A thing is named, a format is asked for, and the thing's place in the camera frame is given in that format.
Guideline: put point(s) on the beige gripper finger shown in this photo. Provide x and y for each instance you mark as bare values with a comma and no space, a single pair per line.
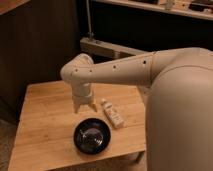
93,106
76,108

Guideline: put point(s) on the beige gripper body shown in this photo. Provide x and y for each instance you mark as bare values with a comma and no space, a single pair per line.
82,94

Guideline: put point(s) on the small white bottle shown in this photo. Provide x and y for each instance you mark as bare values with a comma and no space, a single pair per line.
113,116

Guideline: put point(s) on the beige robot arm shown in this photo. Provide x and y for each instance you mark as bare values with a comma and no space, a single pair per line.
179,108

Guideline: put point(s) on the black ceramic bowl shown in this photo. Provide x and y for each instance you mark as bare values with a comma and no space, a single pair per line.
92,136

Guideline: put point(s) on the grey metal beam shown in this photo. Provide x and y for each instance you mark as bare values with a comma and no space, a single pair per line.
106,49

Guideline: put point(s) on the metal pole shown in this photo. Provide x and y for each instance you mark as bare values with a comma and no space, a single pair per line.
90,31

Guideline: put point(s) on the dark wooden cabinet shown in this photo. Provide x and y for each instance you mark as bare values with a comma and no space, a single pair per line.
36,39

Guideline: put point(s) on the wooden shelf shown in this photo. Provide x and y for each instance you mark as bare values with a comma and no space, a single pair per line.
169,9

